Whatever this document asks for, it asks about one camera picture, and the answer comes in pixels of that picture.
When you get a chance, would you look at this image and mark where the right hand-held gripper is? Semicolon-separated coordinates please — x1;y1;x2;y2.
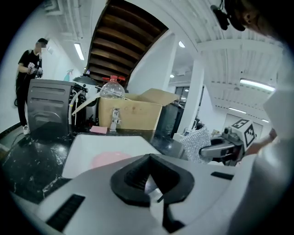
199;117;257;166

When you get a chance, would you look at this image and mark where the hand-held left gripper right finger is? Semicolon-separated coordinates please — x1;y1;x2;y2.
149;153;253;235

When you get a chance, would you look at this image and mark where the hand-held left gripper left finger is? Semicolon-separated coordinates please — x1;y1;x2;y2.
36;153;164;235

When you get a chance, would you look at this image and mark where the silver textured cloth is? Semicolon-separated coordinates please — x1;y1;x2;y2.
179;127;212;164

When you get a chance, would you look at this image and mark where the person's right forearm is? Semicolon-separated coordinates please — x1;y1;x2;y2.
246;128;278;156

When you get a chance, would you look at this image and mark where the white sink basin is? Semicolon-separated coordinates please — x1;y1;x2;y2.
62;134;162;180

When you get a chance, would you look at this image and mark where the white square pillar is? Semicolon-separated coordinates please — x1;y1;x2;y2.
186;59;205;136

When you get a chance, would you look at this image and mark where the pink sponge cloth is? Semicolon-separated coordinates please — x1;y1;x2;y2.
89;125;109;134

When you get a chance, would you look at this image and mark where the black marble table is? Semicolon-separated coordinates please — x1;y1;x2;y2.
1;126;186;205

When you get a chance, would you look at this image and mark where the person's white shirt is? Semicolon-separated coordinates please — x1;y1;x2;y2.
261;87;294;166

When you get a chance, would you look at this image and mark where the chrome faucet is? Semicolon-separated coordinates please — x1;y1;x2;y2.
109;107;122;132

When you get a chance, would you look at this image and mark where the brown cardboard box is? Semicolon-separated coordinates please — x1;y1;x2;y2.
71;88;180;131

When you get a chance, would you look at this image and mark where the grey dishwasher appliance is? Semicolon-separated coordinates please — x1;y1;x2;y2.
27;78;77;139

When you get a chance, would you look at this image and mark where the clear bottle with red cap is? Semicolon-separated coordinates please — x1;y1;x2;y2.
99;75;126;100

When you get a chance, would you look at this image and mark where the black round pan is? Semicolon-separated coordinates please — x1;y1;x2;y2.
72;75;99;86

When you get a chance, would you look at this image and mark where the teal spray bottle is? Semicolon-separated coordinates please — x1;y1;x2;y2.
63;69;74;82

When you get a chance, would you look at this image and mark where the person's head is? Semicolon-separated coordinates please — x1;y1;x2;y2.
224;0;283;39

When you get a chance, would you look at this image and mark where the brown wooden staircase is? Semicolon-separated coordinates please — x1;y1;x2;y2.
85;0;170;88

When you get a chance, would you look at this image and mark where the white appliance hose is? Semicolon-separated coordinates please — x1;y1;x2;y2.
68;89;79;126

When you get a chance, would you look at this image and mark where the black head-worn camera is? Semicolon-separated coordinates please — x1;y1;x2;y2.
210;0;247;32

